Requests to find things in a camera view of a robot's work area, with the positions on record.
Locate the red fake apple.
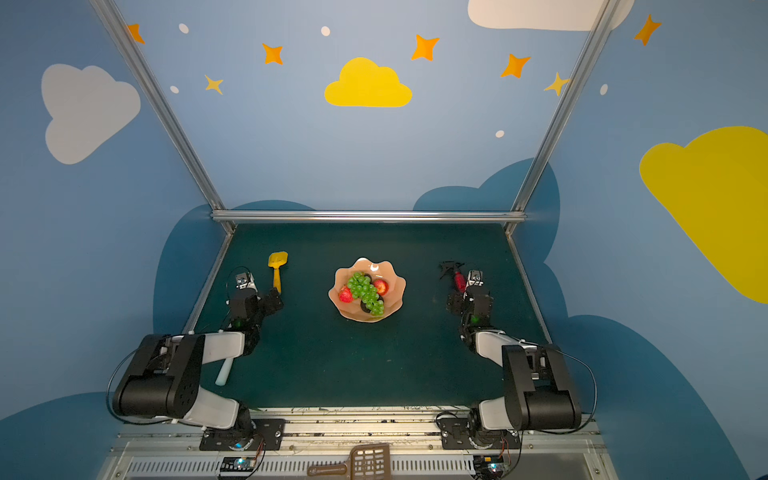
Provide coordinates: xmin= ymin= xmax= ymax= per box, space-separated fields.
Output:
xmin=373 ymin=279 xmax=389 ymax=296

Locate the red fake strawberry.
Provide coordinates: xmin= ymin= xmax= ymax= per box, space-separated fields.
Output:
xmin=339 ymin=287 xmax=354 ymax=303

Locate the dark fake avocado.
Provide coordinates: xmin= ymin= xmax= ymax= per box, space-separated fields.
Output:
xmin=360 ymin=297 xmax=383 ymax=316

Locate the green fake grapes bunch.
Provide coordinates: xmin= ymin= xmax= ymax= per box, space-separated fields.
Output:
xmin=346 ymin=272 xmax=385 ymax=317

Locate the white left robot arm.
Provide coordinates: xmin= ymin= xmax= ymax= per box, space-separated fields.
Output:
xmin=106 ymin=288 xmax=283 ymax=435

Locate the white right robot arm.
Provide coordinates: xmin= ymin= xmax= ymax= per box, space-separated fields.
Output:
xmin=447 ymin=285 xmax=582 ymax=433

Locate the pink wavy fruit bowl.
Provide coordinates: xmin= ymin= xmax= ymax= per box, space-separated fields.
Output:
xmin=328 ymin=257 xmax=407 ymax=323

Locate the red spray bottle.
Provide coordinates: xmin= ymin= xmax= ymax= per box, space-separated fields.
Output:
xmin=439 ymin=261 xmax=467 ymax=294

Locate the yellow toy shovel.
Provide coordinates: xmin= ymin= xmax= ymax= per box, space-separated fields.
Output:
xmin=268 ymin=251 xmax=288 ymax=294

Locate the light blue spatula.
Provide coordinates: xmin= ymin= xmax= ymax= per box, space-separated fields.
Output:
xmin=215 ymin=358 xmax=234 ymax=387

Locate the left green circuit board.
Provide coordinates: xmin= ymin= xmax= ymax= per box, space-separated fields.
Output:
xmin=218 ymin=457 xmax=258 ymax=477

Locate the green circuit board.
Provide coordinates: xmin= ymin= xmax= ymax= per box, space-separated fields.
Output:
xmin=218 ymin=457 xmax=258 ymax=477
xmin=472 ymin=456 xmax=507 ymax=480

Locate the right green circuit board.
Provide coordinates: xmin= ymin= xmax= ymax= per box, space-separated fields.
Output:
xmin=472 ymin=456 xmax=507 ymax=480

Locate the brown slotted spatula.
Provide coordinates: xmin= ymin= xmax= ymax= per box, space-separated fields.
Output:
xmin=307 ymin=443 xmax=392 ymax=480

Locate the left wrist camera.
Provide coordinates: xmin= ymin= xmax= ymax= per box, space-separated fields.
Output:
xmin=235 ymin=271 xmax=257 ymax=291

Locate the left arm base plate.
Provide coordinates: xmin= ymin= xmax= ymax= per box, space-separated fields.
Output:
xmin=199 ymin=418 xmax=286 ymax=452

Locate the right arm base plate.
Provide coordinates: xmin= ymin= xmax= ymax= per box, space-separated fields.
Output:
xmin=435 ymin=415 xmax=521 ymax=450

